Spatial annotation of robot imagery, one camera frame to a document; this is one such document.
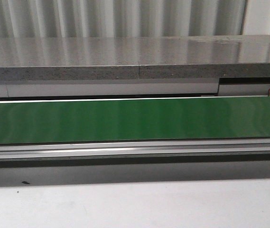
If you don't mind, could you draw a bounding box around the green conveyor belt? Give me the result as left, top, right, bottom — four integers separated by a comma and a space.
0, 96, 270, 144

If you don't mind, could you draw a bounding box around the grey stone countertop slab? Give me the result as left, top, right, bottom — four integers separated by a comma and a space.
0, 35, 270, 81

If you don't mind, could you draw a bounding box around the aluminium conveyor side rail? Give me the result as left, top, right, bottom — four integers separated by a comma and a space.
0, 138, 270, 159

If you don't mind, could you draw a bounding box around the white pleated curtain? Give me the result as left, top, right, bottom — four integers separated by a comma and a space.
0, 0, 270, 38

